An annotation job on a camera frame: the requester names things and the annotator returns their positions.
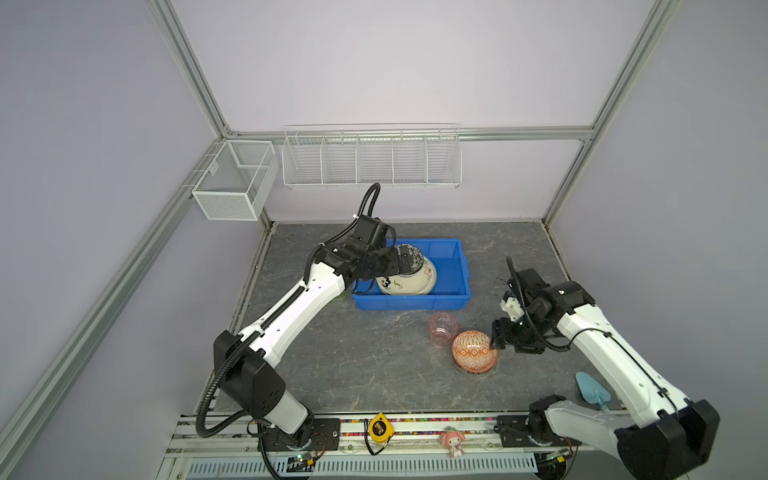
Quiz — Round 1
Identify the cream painted plate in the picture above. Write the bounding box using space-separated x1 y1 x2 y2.
376 258 438 296

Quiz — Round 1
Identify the orange patterned bowl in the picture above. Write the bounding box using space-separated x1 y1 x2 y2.
451 330 498 374

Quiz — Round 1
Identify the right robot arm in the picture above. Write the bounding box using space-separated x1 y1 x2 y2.
489 262 720 479

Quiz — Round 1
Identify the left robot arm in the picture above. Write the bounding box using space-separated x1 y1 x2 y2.
195 183 399 447

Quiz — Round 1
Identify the blue plastic bin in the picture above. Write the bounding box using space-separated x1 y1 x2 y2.
352 238 471 311

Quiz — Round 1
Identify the pink glass cup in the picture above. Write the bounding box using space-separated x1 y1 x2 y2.
428 312 460 348

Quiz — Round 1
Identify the teal plastic trowel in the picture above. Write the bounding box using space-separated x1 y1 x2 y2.
574 372 612 412

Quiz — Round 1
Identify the pink doll figurine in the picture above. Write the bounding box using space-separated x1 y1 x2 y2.
439 427 466 459

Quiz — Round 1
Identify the yellow tape measure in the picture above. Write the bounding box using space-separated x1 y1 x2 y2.
363 413 395 456

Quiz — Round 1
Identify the white mesh basket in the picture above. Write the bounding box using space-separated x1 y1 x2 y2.
192 140 279 221

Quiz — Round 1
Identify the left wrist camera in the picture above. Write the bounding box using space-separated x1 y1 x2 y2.
348 215 389 249

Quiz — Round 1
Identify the white wire wall rack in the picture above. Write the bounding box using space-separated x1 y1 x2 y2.
281 123 463 189

